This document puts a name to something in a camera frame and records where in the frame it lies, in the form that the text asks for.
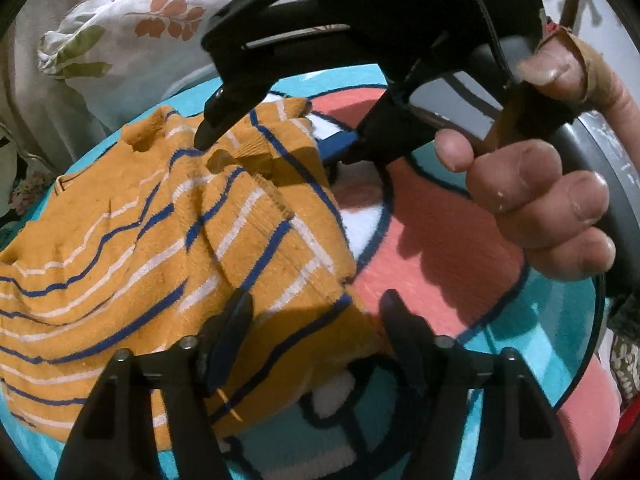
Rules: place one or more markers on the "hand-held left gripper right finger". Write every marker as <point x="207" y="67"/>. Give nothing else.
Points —
<point x="400" y="325"/>

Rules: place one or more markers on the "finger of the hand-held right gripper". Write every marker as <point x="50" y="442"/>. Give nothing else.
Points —
<point x="385" y="130"/>
<point x="350" y="45"/>

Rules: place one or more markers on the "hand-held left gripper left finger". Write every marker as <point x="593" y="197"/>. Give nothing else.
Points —
<point x="231" y="327"/>

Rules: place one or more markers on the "orange striped sweater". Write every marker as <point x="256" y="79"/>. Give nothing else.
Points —
<point x="100" y="260"/>

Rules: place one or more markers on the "person's right hand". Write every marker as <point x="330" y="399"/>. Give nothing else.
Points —
<point x="525" y="195"/>

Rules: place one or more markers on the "teal printed blanket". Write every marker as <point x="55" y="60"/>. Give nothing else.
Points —
<point x="450" y="260"/>

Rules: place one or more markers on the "white leaf print pillow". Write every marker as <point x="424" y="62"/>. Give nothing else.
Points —
<point x="125" y="50"/>

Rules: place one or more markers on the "grey knitted cloth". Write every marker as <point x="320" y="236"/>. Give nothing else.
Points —
<point x="625" y="350"/>

